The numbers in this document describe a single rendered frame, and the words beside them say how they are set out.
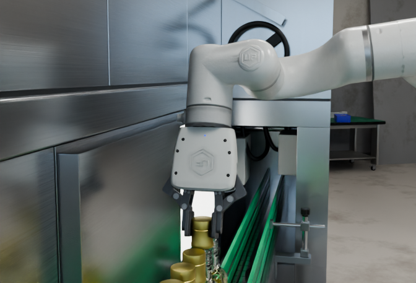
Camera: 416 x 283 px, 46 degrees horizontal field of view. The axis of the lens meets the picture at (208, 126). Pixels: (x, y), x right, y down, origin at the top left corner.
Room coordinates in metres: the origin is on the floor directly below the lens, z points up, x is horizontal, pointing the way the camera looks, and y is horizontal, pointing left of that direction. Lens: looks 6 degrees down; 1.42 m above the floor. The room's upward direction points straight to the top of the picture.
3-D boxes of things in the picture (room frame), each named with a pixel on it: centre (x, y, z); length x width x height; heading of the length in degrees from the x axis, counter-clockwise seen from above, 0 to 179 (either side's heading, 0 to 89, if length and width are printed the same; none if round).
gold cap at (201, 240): (0.75, 0.01, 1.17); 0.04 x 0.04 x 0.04
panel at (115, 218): (1.05, 0.08, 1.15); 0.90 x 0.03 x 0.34; 168
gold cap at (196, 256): (0.70, 0.02, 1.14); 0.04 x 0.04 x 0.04
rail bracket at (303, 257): (1.49, -0.28, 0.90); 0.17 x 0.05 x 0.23; 78
